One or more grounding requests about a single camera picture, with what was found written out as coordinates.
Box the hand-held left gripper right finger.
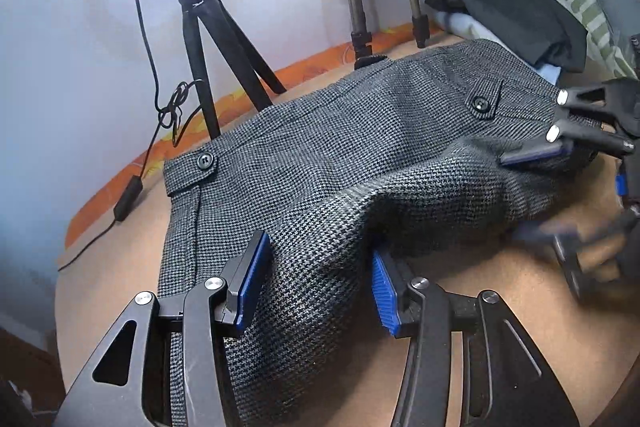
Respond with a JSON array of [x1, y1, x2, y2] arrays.
[[371, 251, 582, 427]]

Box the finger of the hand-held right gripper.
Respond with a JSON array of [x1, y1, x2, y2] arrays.
[[500, 77, 640, 168], [515, 207, 637, 304]]

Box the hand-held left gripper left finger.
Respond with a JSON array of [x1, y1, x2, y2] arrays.
[[50, 229, 273, 427]]

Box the grey houndstooth pants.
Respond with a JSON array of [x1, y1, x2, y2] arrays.
[[159, 38, 601, 427]]

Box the black garment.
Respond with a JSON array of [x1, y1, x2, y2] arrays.
[[425, 0, 589, 74]]

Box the light blue cloth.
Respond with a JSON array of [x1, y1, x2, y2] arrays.
[[432, 9, 562, 84]]

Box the black tripod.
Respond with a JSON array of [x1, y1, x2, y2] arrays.
[[169, 0, 288, 140]]

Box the black cable with inline switch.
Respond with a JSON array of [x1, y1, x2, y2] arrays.
[[57, 0, 211, 273]]

